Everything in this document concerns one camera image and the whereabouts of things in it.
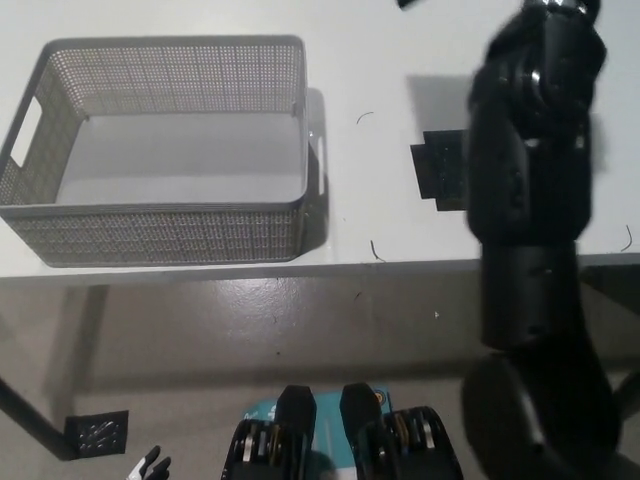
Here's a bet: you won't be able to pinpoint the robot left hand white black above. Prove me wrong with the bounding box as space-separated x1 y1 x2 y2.
127 445 173 480

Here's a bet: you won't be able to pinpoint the robot right hand white black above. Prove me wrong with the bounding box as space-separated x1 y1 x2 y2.
519 0 601 20

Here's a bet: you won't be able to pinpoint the black metal table leg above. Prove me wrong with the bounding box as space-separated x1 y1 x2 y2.
0 374 77 462

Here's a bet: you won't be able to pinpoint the black tape patch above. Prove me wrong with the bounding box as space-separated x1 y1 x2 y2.
409 129 474 212

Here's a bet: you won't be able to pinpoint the robot body black teal blocks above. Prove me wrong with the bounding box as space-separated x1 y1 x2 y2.
219 383 464 480

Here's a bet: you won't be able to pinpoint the black floor pad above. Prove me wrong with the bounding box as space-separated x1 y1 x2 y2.
64 409 131 459

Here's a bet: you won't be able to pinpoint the grey perforated plastic basket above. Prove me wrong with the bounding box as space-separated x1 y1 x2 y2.
0 34 329 266

